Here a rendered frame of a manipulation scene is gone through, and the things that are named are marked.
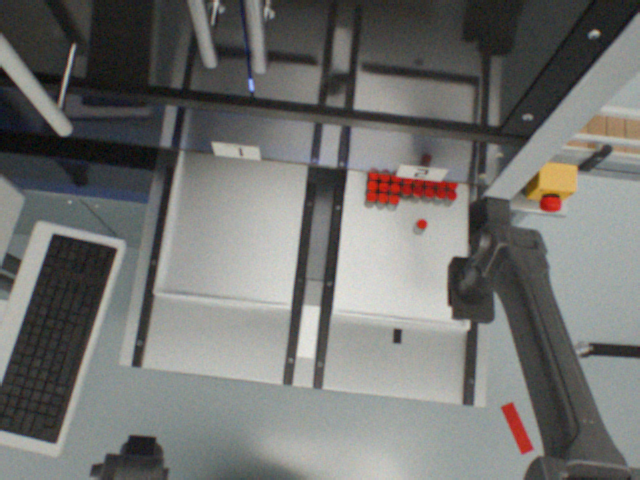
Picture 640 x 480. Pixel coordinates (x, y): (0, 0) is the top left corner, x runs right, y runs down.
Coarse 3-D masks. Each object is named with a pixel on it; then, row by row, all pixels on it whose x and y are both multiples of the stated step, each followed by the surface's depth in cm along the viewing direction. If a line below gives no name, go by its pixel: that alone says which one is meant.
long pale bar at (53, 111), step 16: (0, 32) 78; (0, 48) 79; (0, 64) 82; (16, 64) 83; (16, 80) 86; (32, 80) 87; (64, 80) 101; (32, 96) 90; (48, 96) 93; (64, 96) 100; (48, 112) 95; (64, 128) 101
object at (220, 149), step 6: (216, 144) 118; (222, 144) 118; (228, 144) 118; (216, 150) 121; (222, 150) 121; (228, 150) 121; (234, 150) 120; (246, 150) 120; (252, 150) 119; (258, 150) 119; (234, 156) 123; (240, 156) 123; (246, 156) 123; (252, 156) 122; (258, 156) 122
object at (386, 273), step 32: (352, 192) 134; (352, 224) 133; (384, 224) 133; (448, 224) 133; (352, 256) 131; (384, 256) 131; (416, 256) 131; (448, 256) 132; (352, 288) 129; (384, 288) 129; (416, 288) 130; (384, 320) 126; (416, 320) 128; (448, 320) 128
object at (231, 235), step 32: (192, 160) 135; (224, 160) 135; (256, 160) 135; (192, 192) 133; (224, 192) 133; (256, 192) 133; (288, 192) 134; (192, 224) 131; (224, 224) 131; (256, 224) 132; (288, 224) 132; (160, 256) 126; (192, 256) 130; (224, 256) 130; (256, 256) 130; (288, 256) 130; (160, 288) 128; (192, 288) 128; (224, 288) 128; (256, 288) 128; (288, 288) 129
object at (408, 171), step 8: (400, 168) 120; (408, 168) 119; (416, 168) 119; (424, 168) 119; (432, 168) 118; (400, 176) 124; (408, 176) 123; (424, 176) 122; (432, 176) 122; (440, 176) 121
